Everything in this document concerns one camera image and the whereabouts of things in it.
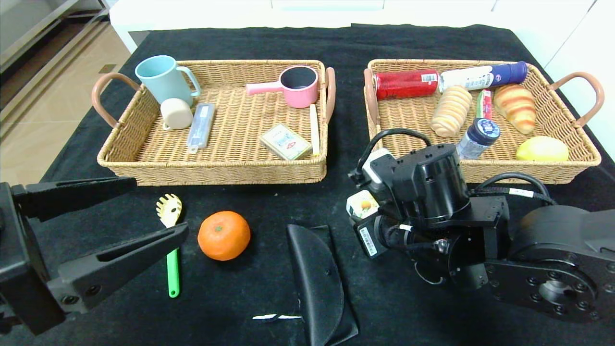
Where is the black right camera cable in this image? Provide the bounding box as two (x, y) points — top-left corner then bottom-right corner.
(356, 127), (433, 185)

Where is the striped spiral bread roll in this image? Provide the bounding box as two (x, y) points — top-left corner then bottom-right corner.
(430, 86), (473, 139)

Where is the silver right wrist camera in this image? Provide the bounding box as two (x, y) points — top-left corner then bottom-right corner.
(349, 148), (397, 189)

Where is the red drink can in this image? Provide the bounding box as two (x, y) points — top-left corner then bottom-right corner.
(373, 70), (441, 101)

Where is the yellow pasta spoon green handle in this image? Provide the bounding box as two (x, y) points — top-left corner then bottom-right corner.
(156, 194), (183, 298)

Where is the small pink handled pot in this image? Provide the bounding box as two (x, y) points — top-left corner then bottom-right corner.
(246, 66), (320, 109)

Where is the clear plastic case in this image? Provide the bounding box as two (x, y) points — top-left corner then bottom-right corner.
(186, 103), (216, 154)

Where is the wicker basket with brown handles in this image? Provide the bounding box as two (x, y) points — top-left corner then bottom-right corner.
(91, 60), (336, 186)
(364, 59), (604, 185)

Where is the grey metal shelf unit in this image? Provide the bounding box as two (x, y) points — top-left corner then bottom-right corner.
(0, 0), (113, 142)

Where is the black cleanser tube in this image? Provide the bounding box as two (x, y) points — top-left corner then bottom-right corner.
(415, 250), (450, 286)

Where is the green card box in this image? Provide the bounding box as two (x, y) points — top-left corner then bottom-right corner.
(259, 124), (313, 161)

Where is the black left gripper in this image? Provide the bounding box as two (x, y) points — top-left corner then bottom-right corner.
(0, 176), (188, 336)

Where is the black glasses case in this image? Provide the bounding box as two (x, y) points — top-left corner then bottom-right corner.
(287, 224), (359, 346)

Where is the pale wooden stick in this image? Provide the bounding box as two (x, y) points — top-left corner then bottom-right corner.
(310, 104), (321, 157)

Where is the yellow lemon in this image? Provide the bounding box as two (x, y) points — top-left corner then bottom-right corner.
(516, 136), (569, 162)

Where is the black cable with white tag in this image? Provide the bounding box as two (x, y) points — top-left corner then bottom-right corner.
(473, 172), (552, 206)

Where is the green snack packet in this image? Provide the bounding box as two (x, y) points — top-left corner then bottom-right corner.
(476, 89), (493, 121)

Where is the black table cloth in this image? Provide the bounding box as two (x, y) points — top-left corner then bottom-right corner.
(0, 25), (615, 346)

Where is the golden croissant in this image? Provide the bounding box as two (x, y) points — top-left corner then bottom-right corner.
(493, 85), (536, 135)

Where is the small white juice box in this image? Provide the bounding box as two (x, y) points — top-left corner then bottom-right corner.
(346, 190), (381, 220)

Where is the small cream cup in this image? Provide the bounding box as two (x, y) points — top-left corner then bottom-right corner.
(160, 98), (194, 131)

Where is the small clear bottle dark cap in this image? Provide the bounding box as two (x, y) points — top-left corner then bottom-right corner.
(456, 118), (500, 159)

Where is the white bottle with blue cap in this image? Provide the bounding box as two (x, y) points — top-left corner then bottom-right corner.
(438, 61), (528, 92)

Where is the light blue mug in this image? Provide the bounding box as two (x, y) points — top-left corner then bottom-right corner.
(135, 55), (202, 106)

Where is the orange fruit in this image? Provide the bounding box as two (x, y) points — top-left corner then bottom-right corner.
(197, 211), (251, 261)

